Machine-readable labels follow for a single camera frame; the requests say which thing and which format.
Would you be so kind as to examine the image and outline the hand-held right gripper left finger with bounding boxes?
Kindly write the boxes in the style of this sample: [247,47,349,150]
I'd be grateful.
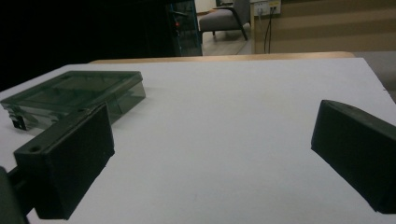
[13,103,116,220]

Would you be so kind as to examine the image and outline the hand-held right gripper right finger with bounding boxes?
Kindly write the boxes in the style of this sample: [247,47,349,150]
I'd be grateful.
[310,99,396,215]

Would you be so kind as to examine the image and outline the transparent grey compartment box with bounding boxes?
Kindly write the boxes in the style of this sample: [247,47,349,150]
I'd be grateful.
[0,70,147,132]

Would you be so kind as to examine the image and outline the white table mat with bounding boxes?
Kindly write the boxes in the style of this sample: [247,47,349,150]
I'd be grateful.
[0,57,396,224]

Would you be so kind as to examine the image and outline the dark cabinet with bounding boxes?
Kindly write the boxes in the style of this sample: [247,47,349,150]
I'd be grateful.
[164,0,204,57]

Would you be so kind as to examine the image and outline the grey armchair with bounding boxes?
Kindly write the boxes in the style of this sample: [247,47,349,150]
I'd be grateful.
[198,0,252,42]

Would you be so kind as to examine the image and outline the black hanging cable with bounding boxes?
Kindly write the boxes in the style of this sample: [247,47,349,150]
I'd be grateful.
[263,7,275,54]
[267,7,276,54]

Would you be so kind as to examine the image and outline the white wall socket panel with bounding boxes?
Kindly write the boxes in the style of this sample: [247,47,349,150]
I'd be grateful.
[253,0,282,17]

